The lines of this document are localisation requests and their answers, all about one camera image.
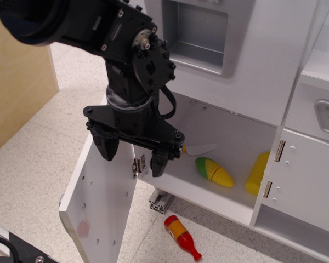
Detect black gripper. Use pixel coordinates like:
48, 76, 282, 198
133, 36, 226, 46
83, 105, 184, 178

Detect white low fridge door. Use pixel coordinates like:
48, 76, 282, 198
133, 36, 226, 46
59, 135, 137, 262

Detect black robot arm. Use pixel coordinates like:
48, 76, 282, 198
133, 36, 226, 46
0, 1, 184, 177

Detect fridge door hinge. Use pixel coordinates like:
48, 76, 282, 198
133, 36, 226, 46
132, 154, 147, 179

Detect white toy kitchen fridge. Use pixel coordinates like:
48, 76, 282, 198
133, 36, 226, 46
138, 1, 329, 262

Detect aluminium extrusion foot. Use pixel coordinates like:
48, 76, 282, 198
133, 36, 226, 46
149, 188, 175, 215

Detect toy corn cob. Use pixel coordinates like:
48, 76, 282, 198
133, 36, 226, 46
195, 157, 235, 188

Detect red toy ketchup bottle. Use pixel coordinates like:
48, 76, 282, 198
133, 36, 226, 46
164, 215, 202, 261

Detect yellow toy bottle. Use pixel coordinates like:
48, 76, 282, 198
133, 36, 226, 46
245, 152, 270, 195

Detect plywood panel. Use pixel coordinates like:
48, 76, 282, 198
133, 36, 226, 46
0, 22, 59, 148

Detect lower brass hinge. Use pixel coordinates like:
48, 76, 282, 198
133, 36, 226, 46
263, 181, 272, 198

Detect brass hinge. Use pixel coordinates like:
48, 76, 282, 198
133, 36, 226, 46
274, 140, 285, 162
263, 181, 272, 198

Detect upper brass hinge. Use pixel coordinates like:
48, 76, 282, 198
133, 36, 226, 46
274, 140, 285, 162

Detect white cabinet door right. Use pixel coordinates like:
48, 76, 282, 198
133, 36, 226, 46
262, 129, 329, 232

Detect grey oven vent panel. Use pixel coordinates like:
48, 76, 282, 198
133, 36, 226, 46
315, 99, 329, 133

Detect black cable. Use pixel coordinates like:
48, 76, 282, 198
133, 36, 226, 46
155, 85, 177, 120

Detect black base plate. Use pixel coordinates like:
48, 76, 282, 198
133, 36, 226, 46
0, 232, 58, 263

